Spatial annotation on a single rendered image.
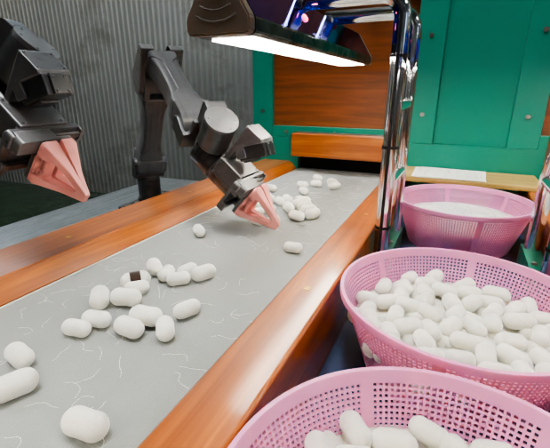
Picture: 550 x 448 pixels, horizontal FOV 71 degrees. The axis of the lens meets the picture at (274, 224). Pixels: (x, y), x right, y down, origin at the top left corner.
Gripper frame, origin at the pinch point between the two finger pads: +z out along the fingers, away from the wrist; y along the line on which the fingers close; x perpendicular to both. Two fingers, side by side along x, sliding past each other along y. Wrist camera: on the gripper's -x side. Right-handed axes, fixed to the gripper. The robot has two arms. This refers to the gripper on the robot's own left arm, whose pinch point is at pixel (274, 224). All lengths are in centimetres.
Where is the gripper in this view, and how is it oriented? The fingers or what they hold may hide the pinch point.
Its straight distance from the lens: 69.3
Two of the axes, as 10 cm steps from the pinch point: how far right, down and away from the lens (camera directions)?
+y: 4.2, -3.0, 8.6
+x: -5.9, 6.3, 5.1
